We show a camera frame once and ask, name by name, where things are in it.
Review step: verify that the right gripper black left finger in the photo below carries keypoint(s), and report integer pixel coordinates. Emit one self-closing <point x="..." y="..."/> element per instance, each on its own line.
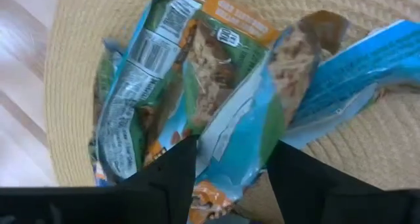
<point x="178" y="174"/>

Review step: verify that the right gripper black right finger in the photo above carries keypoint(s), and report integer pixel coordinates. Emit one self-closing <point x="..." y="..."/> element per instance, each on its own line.
<point x="302" y="184"/>

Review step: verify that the blue green wrapper granola bar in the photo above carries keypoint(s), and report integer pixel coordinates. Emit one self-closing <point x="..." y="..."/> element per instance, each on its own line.
<point x="243" y="142"/>

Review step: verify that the green wrapper barcode granola bar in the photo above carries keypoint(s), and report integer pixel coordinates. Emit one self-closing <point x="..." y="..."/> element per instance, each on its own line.
<point x="138" y="86"/>

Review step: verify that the green orange wrapper granola bar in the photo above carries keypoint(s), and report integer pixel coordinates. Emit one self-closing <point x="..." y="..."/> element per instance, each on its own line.
<point x="216" y="63"/>

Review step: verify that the woven straw basket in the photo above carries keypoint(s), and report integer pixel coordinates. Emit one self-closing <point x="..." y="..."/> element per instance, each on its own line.
<point x="377" y="135"/>

